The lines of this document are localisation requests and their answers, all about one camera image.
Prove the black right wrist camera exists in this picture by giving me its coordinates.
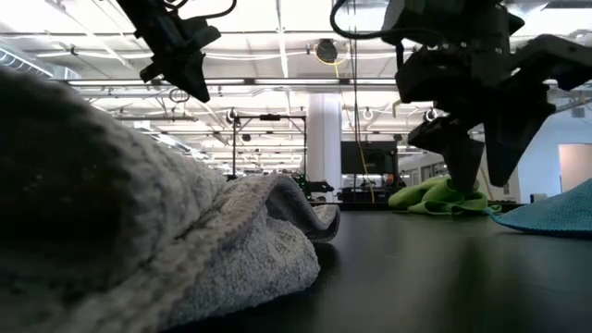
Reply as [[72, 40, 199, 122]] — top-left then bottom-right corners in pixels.
[[395, 44, 464, 105]]

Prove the black table frame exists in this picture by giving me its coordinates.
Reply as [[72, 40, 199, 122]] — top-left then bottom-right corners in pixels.
[[318, 201, 528, 214]]

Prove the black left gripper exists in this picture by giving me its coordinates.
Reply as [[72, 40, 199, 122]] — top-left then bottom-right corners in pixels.
[[131, 16, 213, 105]]

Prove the black metal rig frame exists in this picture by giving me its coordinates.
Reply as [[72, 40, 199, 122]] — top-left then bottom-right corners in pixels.
[[229, 113, 309, 182]]

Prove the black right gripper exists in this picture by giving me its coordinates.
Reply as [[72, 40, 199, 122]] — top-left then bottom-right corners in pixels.
[[408, 40, 557, 193]]

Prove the black ceiling cable reel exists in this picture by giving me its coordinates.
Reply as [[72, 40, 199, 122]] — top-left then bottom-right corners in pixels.
[[314, 38, 339, 65]]

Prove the black monitor screen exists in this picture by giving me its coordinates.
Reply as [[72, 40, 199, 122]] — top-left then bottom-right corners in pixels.
[[340, 140, 400, 176]]

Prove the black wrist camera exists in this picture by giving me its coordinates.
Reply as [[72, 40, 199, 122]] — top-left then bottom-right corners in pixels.
[[183, 18, 223, 53], [395, 44, 464, 105]]

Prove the sky blue microfiber towel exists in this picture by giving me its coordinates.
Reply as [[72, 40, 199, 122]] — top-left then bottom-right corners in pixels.
[[485, 178, 592, 241]]

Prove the grey waffle-weave towel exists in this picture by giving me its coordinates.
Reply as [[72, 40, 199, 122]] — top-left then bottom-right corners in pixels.
[[0, 64, 342, 333]]

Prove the white building pillar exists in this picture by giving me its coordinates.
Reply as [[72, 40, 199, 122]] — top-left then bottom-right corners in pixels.
[[305, 93, 344, 204]]

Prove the lime green microfiber towel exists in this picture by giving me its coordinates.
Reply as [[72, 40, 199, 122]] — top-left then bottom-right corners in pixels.
[[387, 174, 503, 216]]

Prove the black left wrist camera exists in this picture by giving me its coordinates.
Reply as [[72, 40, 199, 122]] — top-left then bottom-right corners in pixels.
[[183, 18, 223, 53]]

